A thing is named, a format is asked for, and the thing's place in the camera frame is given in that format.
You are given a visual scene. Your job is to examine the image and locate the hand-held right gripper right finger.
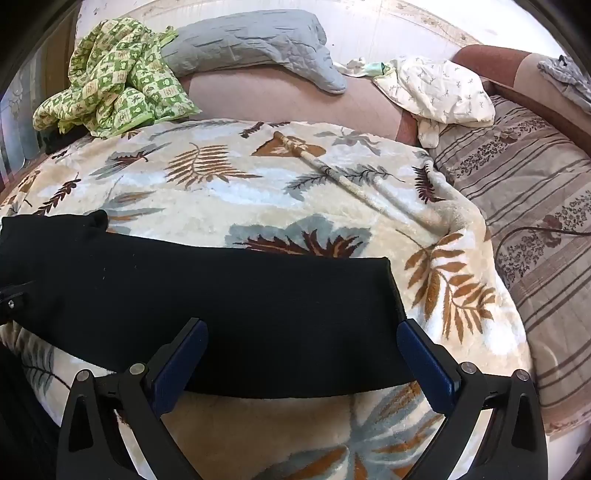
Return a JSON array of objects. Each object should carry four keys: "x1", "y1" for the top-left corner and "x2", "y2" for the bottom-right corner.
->
[{"x1": 396, "y1": 318, "x2": 550, "y2": 480}]

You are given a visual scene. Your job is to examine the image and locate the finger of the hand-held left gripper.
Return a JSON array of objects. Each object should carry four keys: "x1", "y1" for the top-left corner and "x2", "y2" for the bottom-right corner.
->
[{"x1": 0, "y1": 282, "x2": 29, "y2": 324}]

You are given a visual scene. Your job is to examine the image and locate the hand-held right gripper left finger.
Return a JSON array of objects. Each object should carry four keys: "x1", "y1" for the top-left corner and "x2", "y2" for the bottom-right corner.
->
[{"x1": 56, "y1": 318, "x2": 209, "y2": 480}]

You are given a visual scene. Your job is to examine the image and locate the black pants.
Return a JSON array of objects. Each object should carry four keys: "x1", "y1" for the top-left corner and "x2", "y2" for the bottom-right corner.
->
[{"x1": 0, "y1": 210, "x2": 407, "y2": 400}]

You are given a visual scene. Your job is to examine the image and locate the white lace curtain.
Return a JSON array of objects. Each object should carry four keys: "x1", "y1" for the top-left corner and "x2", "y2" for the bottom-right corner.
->
[{"x1": 0, "y1": 60, "x2": 40, "y2": 185}]

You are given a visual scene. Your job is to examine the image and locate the leaf print fleece blanket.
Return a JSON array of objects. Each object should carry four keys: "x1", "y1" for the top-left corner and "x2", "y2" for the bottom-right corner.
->
[{"x1": 0, "y1": 117, "x2": 536, "y2": 480}]

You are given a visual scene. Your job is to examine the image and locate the striped floral bed sheet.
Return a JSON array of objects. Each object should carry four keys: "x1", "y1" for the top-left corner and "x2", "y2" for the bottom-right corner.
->
[{"x1": 427, "y1": 95, "x2": 591, "y2": 437}]

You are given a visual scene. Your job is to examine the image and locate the green patterned quilt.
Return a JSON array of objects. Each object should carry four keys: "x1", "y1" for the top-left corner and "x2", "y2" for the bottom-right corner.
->
[{"x1": 32, "y1": 16, "x2": 203, "y2": 138}]

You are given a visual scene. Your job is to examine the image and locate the white floral print cloth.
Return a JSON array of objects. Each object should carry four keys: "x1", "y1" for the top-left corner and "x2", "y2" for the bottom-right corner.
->
[{"x1": 373, "y1": 55, "x2": 496, "y2": 149}]

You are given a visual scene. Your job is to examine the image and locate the brown sofa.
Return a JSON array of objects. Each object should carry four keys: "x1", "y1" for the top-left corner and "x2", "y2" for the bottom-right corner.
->
[{"x1": 178, "y1": 44, "x2": 591, "y2": 153}]

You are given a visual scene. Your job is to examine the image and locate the small white green cloth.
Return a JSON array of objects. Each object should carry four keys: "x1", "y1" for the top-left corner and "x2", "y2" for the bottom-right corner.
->
[{"x1": 333, "y1": 58, "x2": 398, "y2": 79}]

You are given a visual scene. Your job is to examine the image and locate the grey cloth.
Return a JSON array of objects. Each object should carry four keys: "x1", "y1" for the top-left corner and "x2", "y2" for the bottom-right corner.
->
[{"x1": 537, "y1": 54, "x2": 591, "y2": 116}]

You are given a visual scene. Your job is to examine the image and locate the grey quilted pillow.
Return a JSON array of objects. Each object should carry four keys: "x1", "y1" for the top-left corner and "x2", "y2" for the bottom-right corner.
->
[{"x1": 159, "y1": 9, "x2": 348, "y2": 95}]

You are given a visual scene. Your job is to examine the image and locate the dark cable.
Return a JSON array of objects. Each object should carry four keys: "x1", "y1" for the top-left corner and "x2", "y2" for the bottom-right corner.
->
[{"x1": 492, "y1": 225, "x2": 591, "y2": 278}]

